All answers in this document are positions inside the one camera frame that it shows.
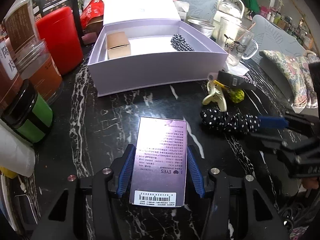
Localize red cylindrical tin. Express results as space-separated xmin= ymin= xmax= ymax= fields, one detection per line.
xmin=36 ymin=7 xmax=83 ymax=75

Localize green labelled dark jar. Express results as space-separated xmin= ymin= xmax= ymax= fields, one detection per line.
xmin=1 ymin=79 xmax=53 ymax=144

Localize orange peel labelled jar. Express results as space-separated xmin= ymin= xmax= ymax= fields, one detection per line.
xmin=0 ymin=36 xmax=23 ymax=112

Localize lavender open gift box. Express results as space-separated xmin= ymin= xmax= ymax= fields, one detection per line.
xmin=88 ymin=0 xmax=227 ymax=96

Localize purple eyes product box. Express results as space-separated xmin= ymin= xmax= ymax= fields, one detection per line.
xmin=130 ymin=116 xmax=187 ymax=207

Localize cream hair claw clip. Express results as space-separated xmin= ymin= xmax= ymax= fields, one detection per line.
xmin=202 ymin=81 xmax=227 ymax=112

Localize cream white kettle bottle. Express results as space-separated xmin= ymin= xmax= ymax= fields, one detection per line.
xmin=212 ymin=0 xmax=245 ymax=39

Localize black snack pouch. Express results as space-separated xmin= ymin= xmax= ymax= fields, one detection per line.
xmin=32 ymin=0 xmax=84 ymax=46

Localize small metal bowl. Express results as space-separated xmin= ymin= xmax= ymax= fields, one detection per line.
xmin=187 ymin=18 xmax=215 ymax=38

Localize white paper cup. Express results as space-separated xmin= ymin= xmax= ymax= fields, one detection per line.
xmin=0 ymin=126 xmax=35 ymax=177

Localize grey leaf chair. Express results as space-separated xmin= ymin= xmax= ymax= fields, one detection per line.
xmin=179 ymin=0 xmax=217 ymax=24
xmin=246 ymin=14 xmax=307 ymax=100

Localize white tissue napkin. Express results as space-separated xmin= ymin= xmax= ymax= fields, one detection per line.
xmin=223 ymin=63 xmax=249 ymax=76

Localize tall brown spice jar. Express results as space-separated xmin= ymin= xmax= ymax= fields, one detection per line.
xmin=4 ymin=0 xmax=40 ymax=61

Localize black PUCO box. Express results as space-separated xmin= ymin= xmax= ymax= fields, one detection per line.
xmin=217 ymin=71 xmax=257 ymax=90

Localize black white gingham scrunchie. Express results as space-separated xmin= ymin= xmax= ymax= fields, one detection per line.
xmin=171 ymin=34 xmax=194 ymax=51

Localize white medicine box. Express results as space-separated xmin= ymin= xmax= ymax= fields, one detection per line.
xmin=174 ymin=1 xmax=189 ymax=22

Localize short orange jar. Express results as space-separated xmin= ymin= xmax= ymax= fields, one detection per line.
xmin=15 ymin=40 xmax=63 ymax=105

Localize red snack bag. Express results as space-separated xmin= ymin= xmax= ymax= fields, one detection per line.
xmin=80 ymin=0 xmax=104 ymax=30

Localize floral fabric cushion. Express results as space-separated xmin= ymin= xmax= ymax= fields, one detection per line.
xmin=259 ymin=50 xmax=319 ymax=109

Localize glass Hello Kitty mug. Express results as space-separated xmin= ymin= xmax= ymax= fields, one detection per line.
xmin=216 ymin=17 xmax=259 ymax=67

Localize black polka dot scrunchie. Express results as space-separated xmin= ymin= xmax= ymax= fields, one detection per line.
xmin=200 ymin=108 xmax=261 ymax=137

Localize grey leaf chair far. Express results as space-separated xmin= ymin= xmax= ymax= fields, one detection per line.
xmin=179 ymin=0 xmax=217 ymax=24

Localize gold cardboard box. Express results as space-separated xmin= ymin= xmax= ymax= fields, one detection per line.
xmin=106 ymin=31 xmax=131 ymax=60

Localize yellow green hair tie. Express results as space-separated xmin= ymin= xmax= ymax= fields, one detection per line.
xmin=228 ymin=87 xmax=245 ymax=104

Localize grey leaf chair near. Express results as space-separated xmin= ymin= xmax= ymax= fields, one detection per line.
xmin=246 ymin=14 xmax=307 ymax=100

